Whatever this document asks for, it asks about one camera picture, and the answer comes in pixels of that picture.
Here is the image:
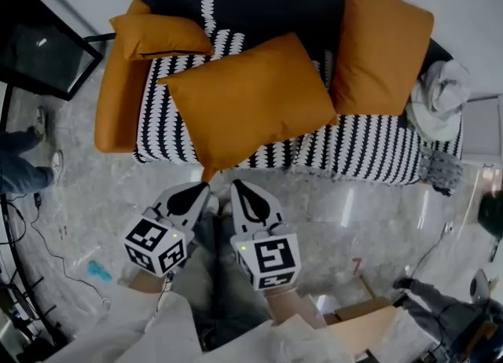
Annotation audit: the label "person's grey trousers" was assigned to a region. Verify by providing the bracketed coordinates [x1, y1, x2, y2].
[171, 211, 272, 350]

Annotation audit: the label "person's white shirt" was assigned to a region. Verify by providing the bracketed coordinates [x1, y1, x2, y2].
[42, 282, 354, 363]

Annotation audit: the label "dark sofa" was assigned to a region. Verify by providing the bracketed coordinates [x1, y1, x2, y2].
[133, 0, 464, 188]

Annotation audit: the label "black floor cable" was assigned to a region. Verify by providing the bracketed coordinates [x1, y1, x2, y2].
[0, 192, 109, 307]

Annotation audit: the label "teal cloth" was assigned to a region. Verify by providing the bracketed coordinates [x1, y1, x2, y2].
[86, 259, 114, 284]

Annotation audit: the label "grey knitted cloth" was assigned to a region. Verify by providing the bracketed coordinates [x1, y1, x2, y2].
[418, 145, 464, 197]

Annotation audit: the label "black cable with white socket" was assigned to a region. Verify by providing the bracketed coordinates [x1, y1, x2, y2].
[408, 222, 453, 280]

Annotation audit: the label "black trash bin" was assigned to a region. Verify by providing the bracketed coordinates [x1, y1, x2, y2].
[477, 190, 503, 239]

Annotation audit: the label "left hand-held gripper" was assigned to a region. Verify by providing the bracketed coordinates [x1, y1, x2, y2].
[123, 181, 212, 278]

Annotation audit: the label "person's left forearm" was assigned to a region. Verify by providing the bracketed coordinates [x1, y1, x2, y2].
[127, 269, 170, 295]

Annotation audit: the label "white crumpled garment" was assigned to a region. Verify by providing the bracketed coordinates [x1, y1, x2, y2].
[410, 59, 472, 127]

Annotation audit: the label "orange sofa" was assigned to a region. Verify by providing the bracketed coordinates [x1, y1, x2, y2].
[94, 0, 464, 197]

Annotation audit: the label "light wooden table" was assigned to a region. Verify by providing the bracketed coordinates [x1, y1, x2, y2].
[324, 296, 400, 357]

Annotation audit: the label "pale green folded cloth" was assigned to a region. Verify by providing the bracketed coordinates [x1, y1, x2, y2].
[406, 100, 463, 143]

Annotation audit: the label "small orange zippered cushion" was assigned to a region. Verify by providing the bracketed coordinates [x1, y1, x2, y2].
[108, 13, 215, 62]

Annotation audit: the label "person's right forearm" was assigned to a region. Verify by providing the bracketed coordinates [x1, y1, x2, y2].
[263, 284, 315, 329]

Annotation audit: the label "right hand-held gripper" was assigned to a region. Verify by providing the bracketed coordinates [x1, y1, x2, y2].
[229, 178, 302, 292]

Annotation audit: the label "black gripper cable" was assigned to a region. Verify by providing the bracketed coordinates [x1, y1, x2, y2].
[155, 273, 174, 315]

